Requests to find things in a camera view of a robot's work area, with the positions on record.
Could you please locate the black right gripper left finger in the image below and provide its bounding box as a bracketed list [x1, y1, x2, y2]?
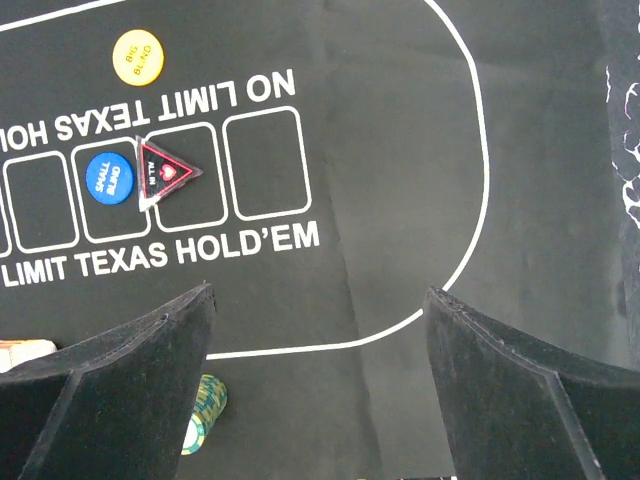
[1, 283, 215, 479]

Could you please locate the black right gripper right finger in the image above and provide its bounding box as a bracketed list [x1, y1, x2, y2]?
[424, 287, 639, 479]

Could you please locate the blue small blind button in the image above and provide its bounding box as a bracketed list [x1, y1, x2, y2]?
[85, 151, 135, 206]

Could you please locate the black triangular all-in marker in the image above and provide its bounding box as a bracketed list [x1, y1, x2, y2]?
[136, 136, 203, 213]

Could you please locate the yellow big blind button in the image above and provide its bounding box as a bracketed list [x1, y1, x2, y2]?
[112, 29, 165, 87]

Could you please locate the green poker chip stack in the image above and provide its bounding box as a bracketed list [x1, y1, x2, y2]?
[181, 374, 228, 456]

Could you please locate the red playing card box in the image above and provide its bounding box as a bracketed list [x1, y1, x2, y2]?
[0, 339, 57, 373]

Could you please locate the black poker table mat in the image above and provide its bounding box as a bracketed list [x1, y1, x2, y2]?
[1, 1, 629, 479]

